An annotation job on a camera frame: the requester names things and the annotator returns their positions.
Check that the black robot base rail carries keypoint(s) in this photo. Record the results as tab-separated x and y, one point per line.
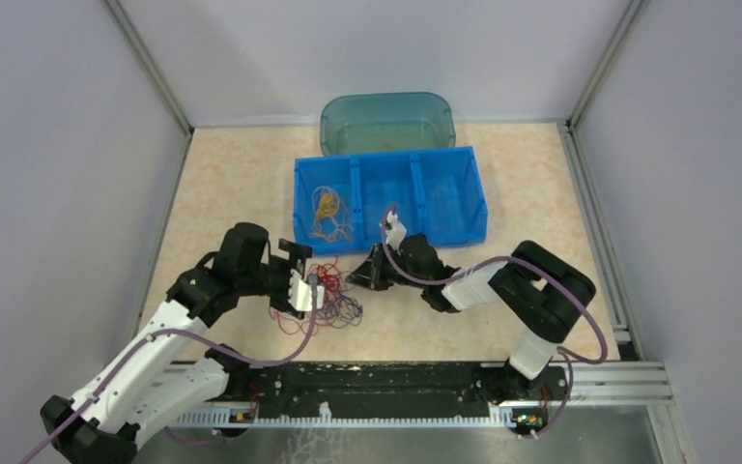
412	393

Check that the blue three-compartment plastic bin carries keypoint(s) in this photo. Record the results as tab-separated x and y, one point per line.
340	200

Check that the teal transparent plastic tub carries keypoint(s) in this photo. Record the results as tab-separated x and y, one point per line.
383	122

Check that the right aluminium frame post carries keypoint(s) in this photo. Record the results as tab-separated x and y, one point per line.
606	62

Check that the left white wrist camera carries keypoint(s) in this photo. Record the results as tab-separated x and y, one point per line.
305	295

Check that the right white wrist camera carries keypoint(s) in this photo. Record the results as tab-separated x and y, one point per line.
393	231

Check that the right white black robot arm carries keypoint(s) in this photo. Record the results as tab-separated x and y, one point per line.
547	294

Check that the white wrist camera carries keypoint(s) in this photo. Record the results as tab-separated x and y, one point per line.
305	295
393	231

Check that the aluminium frame post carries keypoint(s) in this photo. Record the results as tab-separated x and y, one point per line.
606	62
148	64

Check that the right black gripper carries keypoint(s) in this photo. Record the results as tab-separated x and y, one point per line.
370	274

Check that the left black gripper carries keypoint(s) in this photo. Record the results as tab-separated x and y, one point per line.
298	255

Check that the left aluminium frame post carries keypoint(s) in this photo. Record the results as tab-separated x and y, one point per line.
148	64

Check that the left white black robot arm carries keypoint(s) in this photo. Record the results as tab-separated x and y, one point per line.
170	367

